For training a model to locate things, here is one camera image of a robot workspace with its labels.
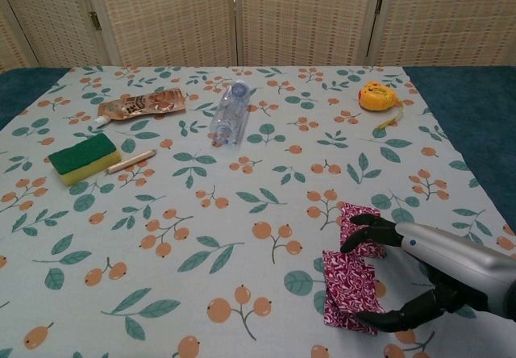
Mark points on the floral leaf berry tablecloth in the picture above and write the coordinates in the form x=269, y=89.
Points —
x=201, y=221

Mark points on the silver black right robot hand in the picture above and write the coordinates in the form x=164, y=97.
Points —
x=463, y=261

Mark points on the brass screen hinge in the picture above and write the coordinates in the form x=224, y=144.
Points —
x=94, y=21
x=379, y=5

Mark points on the clear plastic water bottle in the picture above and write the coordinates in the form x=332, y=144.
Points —
x=230, y=116

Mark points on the red white patterned packet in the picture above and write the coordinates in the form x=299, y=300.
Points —
x=346, y=293

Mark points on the green yellow sponge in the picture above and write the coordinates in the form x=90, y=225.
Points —
x=82, y=156

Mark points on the orange foil snack pouch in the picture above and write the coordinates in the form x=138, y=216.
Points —
x=145, y=104

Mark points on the pink patterned pouch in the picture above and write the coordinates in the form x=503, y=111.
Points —
x=354, y=210

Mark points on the woven bamboo screen panel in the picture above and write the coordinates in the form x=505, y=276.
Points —
x=451, y=15
x=10, y=51
x=169, y=15
x=306, y=15
x=52, y=19

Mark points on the yellow tape measure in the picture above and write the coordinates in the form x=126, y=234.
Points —
x=377, y=96

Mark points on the light wooden pencil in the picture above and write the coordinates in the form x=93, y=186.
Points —
x=131, y=161

